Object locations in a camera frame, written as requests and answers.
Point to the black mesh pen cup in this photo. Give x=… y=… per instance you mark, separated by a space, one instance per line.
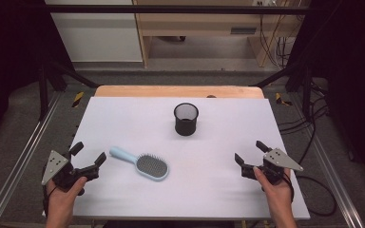
x=186 y=128

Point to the yellow black tape marker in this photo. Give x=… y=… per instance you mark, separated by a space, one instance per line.
x=280 y=99
x=78 y=99

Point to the wooden table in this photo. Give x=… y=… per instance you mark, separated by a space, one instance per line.
x=158 y=91

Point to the person's left hand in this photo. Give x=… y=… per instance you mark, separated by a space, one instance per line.
x=61 y=201

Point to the light wooden desk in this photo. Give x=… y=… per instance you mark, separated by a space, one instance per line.
x=202 y=23

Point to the black curtain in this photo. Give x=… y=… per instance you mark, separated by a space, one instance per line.
x=355 y=79
x=9 y=63

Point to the aluminium rail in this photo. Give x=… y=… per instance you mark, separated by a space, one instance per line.
x=22 y=158
x=332 y=177

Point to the light blue hairbrush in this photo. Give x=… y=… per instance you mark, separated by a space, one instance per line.
x=152 y=166

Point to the black frame strut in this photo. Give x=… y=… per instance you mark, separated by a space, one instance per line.
x=297 y=76
x=53 y=76

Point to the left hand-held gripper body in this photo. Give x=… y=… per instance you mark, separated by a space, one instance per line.
x=61 y=172

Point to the black horizontal frame bar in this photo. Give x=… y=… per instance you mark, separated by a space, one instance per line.
x=171 y=9

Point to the white cabinet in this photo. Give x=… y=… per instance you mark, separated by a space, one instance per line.
x=98 y=38

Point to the person's right hand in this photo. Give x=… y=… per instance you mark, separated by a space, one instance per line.
x=278 y=194

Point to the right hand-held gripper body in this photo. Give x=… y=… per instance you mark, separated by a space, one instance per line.
x=277 y=160

